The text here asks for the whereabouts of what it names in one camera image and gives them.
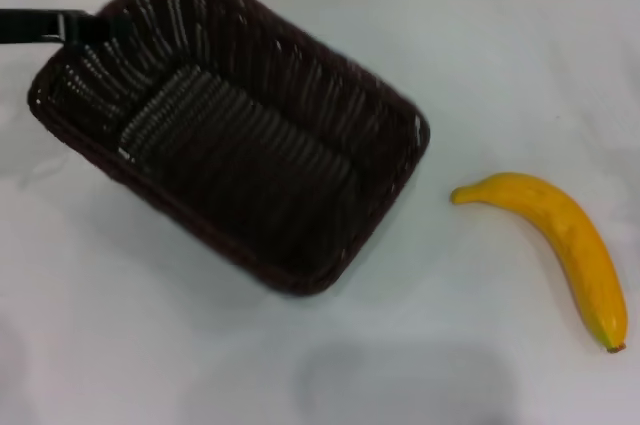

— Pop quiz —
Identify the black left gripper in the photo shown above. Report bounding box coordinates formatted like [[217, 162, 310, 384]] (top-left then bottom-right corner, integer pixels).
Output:
[[0, 8, 109, 48]]

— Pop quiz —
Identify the dark brown woven basket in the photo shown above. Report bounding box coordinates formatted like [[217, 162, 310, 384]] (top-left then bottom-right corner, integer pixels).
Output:
[[27, 0, 431, 299]]

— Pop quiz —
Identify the yellow banana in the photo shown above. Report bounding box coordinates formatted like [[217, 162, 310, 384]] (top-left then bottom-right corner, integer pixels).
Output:
[[450, 171, 629, 354]]

